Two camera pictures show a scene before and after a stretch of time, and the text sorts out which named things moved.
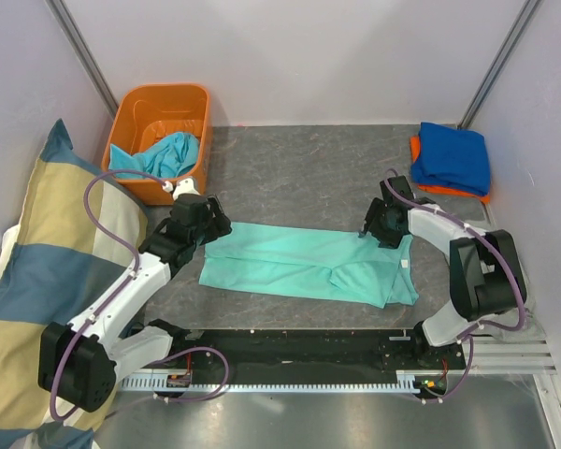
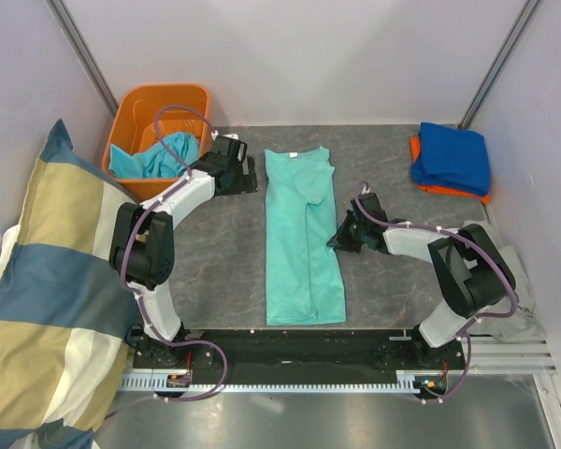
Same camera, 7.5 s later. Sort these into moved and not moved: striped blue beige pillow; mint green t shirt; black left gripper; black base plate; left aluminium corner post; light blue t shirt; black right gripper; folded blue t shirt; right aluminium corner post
Moved: black left gripper; mint green t shirt; black right gripper
Not moved: black base plate; striped blue beige pillow; left aluminium corner post; light blue t shirt; right aluminium corner post; folded blue t shirt
